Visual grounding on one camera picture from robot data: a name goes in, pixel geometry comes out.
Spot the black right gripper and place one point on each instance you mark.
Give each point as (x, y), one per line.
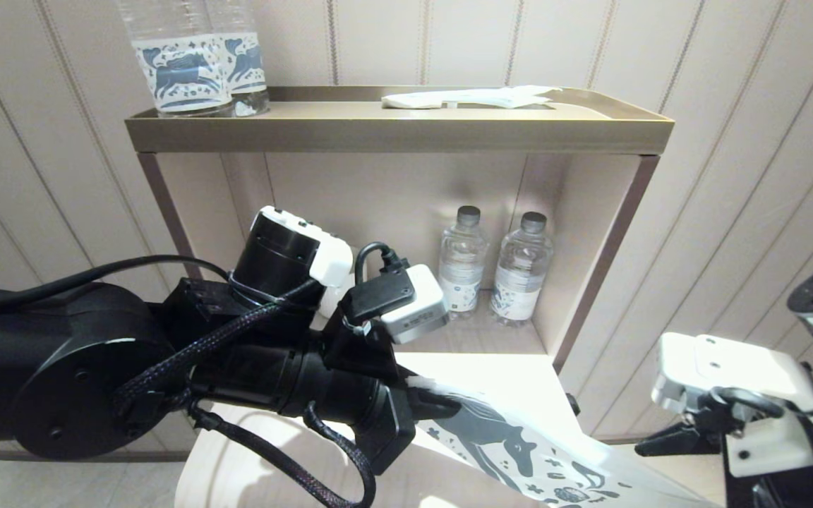
(766, 490)

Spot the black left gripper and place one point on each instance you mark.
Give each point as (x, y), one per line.
(378, 409)

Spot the white horse-print paper pouch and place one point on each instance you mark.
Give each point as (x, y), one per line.
(519, 437)

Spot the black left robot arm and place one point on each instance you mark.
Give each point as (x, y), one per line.
(61, 367)

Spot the small clear water bottle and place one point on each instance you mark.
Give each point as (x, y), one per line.
(519, 282)
(464, 261)

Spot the beige brown shelf unit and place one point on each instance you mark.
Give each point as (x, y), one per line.
(519, 134)

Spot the white plastic sachet wrapper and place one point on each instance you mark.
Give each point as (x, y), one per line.
(477, 97)

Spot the large horse-label water bottle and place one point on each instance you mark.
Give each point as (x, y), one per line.
(181, 70)
(248, 67)

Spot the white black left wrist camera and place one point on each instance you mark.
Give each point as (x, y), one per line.
(417, 303)

